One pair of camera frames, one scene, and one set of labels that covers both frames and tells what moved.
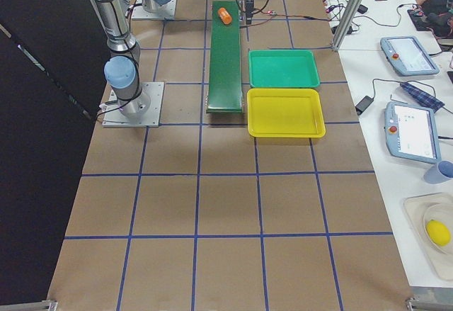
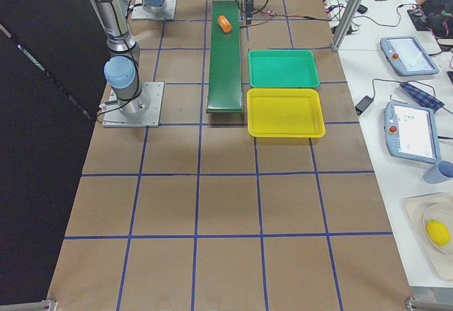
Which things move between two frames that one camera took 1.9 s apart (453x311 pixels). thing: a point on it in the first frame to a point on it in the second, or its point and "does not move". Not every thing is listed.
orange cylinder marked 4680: x=224 y=15 to x=224 y=23
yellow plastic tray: x=284 y=112 does not move
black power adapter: x=363 y=105 does not move
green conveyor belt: x=225 y=88 does not move
